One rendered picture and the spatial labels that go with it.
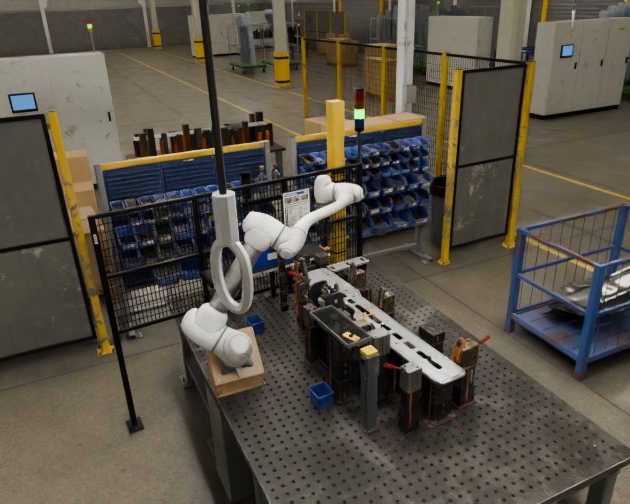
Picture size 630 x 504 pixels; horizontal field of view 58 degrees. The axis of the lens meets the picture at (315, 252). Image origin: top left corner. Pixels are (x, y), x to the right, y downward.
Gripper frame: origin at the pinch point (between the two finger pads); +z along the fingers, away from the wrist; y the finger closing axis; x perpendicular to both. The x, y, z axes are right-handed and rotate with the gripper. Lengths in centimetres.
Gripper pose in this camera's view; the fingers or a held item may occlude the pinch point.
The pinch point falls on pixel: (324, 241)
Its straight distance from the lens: 347.2
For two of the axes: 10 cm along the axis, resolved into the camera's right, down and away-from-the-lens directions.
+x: -5.0, -3.4, 8.0
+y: 8.6, -2.3, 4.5
